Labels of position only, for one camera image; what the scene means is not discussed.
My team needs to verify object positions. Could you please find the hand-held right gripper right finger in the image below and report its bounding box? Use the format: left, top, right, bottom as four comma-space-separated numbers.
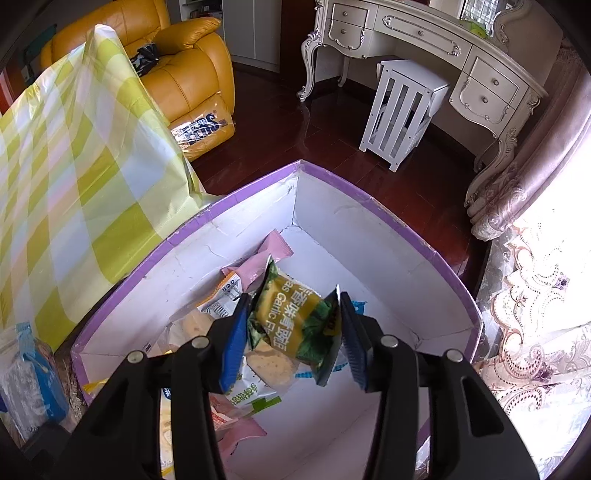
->
338, 291, 541, 480

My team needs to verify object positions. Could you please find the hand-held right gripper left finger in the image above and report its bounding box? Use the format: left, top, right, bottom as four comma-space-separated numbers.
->
60, 292, 252, 480

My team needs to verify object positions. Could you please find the green white snack packet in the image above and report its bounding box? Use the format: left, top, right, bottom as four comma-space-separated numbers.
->
226, 369, 282, 418

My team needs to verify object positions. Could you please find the yellow green cracker packet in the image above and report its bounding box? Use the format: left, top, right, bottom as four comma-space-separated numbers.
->
247, 254, 342, 387

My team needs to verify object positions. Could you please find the pink candy packet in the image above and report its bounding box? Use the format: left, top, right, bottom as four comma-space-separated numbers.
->
210, 406, 269, 457
222, 230, 295, 296

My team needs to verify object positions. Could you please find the purple rimmed white cardboard box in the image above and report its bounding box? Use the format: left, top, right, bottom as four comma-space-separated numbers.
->
69, 159, 483, 480

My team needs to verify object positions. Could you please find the round white cake packet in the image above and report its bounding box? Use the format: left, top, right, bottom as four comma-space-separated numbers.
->
157, 385, 176, 469

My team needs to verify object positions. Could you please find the round pastry packet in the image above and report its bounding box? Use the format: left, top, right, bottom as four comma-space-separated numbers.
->
161, 308, 219, 356

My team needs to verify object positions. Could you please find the white orange snack packet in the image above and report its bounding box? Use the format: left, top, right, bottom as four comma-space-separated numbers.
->
196, 271, 243, 319

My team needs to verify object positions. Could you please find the patterned lace curtain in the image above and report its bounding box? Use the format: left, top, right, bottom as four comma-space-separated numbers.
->
475, 212, 591, 467

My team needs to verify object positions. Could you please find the blue clear snack packet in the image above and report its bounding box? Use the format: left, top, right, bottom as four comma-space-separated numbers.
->
0, 323, 70, 444

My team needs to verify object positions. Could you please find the clear printed plastic bag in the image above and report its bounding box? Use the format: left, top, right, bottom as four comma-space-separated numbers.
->
171, 99, 234, 151

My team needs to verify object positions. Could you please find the green checkered tablecloth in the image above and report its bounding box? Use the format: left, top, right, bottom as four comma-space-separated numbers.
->
0, 25, 227, 354

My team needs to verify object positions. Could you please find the white slatted stool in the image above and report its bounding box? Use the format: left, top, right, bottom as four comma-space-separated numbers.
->
359, 59, 451, 174

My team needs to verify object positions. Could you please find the pink drape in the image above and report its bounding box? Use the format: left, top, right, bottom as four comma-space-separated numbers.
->
464, 41, 591, 241

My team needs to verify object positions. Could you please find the orange leather armchair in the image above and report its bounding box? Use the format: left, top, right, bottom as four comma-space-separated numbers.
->
39, 0, 236, 162

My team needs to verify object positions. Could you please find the black patterned bag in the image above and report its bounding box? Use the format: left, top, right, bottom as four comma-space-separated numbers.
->
129, 44, 160, 77

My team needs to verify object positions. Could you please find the white cabinet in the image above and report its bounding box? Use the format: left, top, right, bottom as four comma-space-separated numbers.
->
178, 0, 283, 75

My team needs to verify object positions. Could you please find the ornate white dresser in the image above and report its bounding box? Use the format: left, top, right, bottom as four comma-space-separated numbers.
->
298, 0, 550, 208

